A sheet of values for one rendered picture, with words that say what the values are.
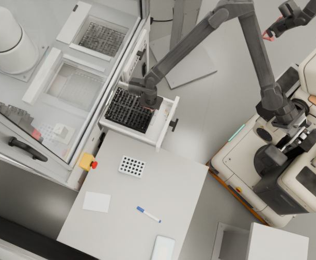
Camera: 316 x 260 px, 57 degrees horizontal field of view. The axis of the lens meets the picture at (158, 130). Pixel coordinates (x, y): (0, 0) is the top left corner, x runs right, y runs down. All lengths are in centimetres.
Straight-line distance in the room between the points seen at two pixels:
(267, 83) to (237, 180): 106
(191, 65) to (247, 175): 109
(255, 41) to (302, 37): 207
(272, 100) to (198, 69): 150
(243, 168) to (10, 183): 175
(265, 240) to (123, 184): 76
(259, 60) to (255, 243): 90
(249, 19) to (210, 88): 156
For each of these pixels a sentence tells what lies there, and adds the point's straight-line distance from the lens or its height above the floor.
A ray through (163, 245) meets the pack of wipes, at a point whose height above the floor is 80.
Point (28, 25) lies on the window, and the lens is 79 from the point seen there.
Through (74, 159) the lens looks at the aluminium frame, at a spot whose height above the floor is 99.
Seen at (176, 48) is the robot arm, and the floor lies 133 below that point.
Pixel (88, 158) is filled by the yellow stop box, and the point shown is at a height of 91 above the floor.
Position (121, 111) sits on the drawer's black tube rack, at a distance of 149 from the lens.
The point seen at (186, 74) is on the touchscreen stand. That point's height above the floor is 3.
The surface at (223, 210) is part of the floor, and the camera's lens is 235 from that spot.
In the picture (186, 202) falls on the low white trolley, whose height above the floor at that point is 76.
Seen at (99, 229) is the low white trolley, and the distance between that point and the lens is 154.
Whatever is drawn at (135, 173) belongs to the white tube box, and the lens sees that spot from 153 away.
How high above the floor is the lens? 228
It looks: 72 degrees down
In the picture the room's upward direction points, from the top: 5 degrees clockwise
